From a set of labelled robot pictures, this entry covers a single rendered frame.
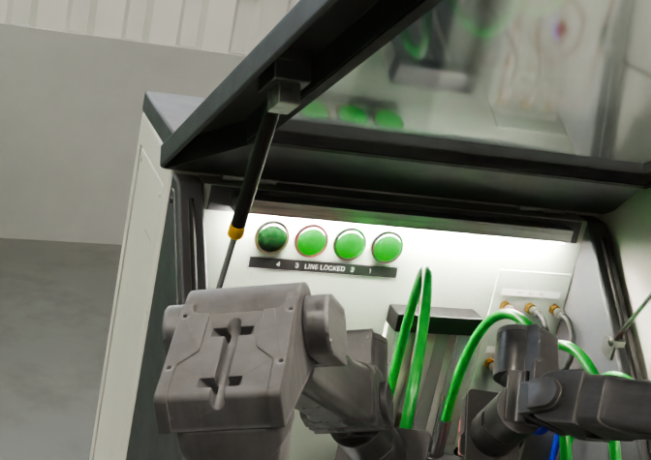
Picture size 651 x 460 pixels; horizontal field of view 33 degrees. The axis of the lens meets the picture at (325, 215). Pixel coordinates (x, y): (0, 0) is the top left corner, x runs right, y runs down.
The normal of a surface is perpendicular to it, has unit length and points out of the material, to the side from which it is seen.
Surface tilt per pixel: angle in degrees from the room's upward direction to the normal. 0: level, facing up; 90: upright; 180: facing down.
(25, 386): 0
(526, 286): 90
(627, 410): 65
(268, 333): 26
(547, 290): 90
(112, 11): 90
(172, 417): 87
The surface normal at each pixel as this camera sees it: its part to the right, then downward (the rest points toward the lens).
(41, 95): 0.36, 0.34
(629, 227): -0.93, -0.09
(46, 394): 0.19, -0.94
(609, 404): -0.57, -0.39
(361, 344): -0.18, -0.59
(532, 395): -0.72, -0.43
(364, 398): 0.93, -0.08
